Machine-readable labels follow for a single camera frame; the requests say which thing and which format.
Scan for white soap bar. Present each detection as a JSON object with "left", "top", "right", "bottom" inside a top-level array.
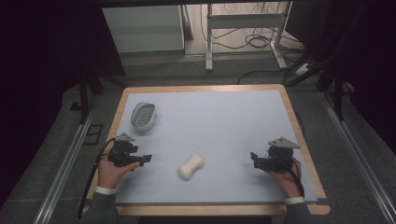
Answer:
[{"left": 177, "top": 152, "right": 205, "bottom": 181}]

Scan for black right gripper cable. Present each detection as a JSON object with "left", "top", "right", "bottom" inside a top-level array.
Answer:
[{"left": 279, "top": 155, "right": 305, "bottom": 198}]

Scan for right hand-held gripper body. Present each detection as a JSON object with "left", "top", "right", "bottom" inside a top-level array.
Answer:
[{"left": 257, "top": 136, "right": 302, "bottom": 175}]

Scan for grey cabinet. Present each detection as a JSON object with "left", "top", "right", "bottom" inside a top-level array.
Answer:
[{"left": 102, "top": 4, "right": 186, "bottom": 54}]

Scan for black floor cables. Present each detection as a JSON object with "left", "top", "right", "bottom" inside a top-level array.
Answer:
[{"left": 199, "top": 2, "right": 307, "bottom": 86}]

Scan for light blue table mat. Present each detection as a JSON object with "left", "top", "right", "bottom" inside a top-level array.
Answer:
[{"left": 115, "top": 89, "right": 319, "bottom": 205}]

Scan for white power strip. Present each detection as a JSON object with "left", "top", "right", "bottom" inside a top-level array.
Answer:
[{"left": 294, "top": 63, "right": 313, "bottom": 77}]

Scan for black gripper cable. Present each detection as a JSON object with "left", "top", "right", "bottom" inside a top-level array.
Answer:
[
  {"left": 77, "top": 136, "right": 117, "bottom": 220},
  {"left": 279, "top": 155, "right": 305, "bottom": 198}
]

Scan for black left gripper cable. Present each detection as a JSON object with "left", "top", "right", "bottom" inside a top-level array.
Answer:
[{"left": 77, "top": 136, "right": 117, "bottom": 220}]

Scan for person's left hand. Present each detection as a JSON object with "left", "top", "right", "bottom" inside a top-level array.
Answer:
[{"left": 97, "top": 152, "right": 141, "bottom": 189}]

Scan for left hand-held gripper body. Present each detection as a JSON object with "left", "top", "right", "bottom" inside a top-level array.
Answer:
[{"left": 107, "top": 133, "right": 140, "bottom": 168}]

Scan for white metal stand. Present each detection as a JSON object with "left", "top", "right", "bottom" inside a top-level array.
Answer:
[{"left": 205, "top": 2, "right": 293, "bottom": 73}]

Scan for person's right hand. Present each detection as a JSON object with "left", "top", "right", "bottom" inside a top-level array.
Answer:
[{"left": 264, "top": 157, "right": 304, "bottom": 199}]

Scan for white soap dish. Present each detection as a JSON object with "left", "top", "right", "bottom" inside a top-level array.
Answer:
[{"left": 130, "top": 101, "right": 157, "bottom": 132}]

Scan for black tripod stand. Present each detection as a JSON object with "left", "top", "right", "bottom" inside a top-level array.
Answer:
[
  {"left": 68, "top": 59, "right": 129, "bottom": 125},
  {"left": 284, "top": 3, "right": 368, "bottom": 121}
]

